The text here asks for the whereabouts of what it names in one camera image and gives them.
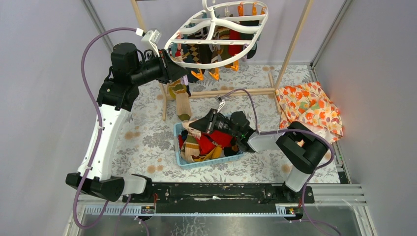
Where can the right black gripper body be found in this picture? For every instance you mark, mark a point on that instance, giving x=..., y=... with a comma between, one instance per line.
x=215, y=123

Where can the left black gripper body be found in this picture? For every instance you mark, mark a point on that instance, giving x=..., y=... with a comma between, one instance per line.
x=165, y=67

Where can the striped beige brown sock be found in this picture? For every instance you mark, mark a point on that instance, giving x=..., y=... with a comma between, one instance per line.
x=178, y=91

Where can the white round clip hanger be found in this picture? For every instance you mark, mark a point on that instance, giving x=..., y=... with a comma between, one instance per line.
x=221, y=25

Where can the red santa sock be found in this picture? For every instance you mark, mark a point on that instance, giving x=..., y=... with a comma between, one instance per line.
x=192, y=131

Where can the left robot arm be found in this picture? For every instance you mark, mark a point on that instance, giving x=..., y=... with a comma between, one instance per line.
x=129, y=70

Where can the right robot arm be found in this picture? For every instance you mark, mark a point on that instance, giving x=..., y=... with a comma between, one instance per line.
x=303, y=148

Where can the pile of socks in basket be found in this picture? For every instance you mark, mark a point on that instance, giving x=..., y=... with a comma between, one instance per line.
x=209, y=147

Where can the argyle dark hanging sock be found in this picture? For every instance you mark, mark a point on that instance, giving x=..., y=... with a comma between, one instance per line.
x=194, y=49

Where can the floral table mat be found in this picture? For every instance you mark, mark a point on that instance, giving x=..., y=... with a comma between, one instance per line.
x=146, y=143

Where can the blue plastic basket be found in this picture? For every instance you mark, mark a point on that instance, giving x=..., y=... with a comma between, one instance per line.
x=178, y=128

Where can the dark green hanging sock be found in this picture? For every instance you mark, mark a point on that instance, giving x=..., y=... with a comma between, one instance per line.
x=253, y=50

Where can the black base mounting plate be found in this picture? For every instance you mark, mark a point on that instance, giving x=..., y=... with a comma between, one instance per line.
x=222, y=198

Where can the floral orange cloth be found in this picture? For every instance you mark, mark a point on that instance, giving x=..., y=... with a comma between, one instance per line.
x=308, y=104

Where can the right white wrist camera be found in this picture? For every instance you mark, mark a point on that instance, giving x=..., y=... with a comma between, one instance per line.
x=221, y=103

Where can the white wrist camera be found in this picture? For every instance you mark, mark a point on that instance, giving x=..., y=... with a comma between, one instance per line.
x=150, y=38
x=221, y=103

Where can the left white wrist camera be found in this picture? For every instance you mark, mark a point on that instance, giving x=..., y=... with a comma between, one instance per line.
x=150, y=38

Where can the wooden drying rack frame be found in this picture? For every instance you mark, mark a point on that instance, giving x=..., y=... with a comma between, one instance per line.
x=274, y=83

